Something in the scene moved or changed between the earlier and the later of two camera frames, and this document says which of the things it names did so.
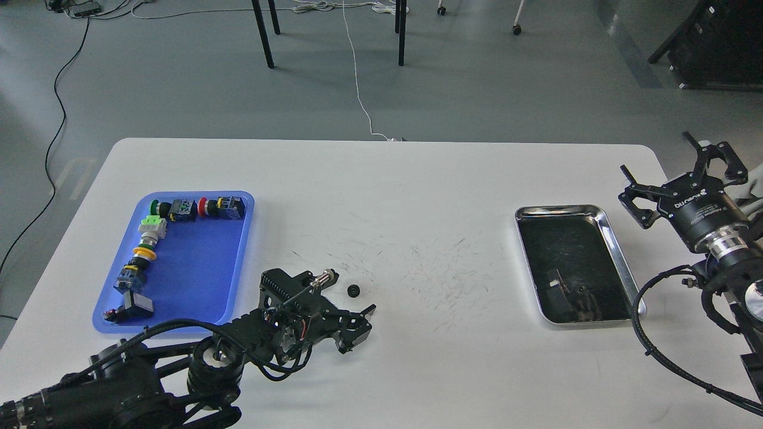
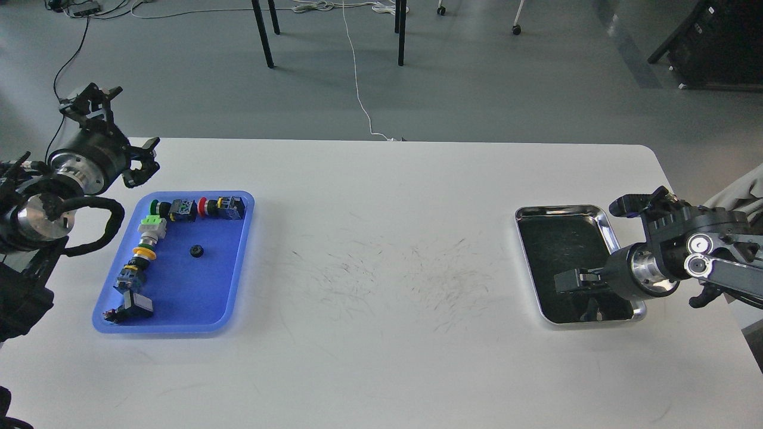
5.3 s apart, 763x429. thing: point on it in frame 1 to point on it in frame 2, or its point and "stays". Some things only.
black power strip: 84,9 stays
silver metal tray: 576,267 stays
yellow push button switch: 132,271 stays
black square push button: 135,306 stays
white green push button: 152,229 stays
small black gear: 353,291 to 197,251
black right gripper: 697,206 to 638,272
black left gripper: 292,319 to 96,155
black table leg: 263,30 stays
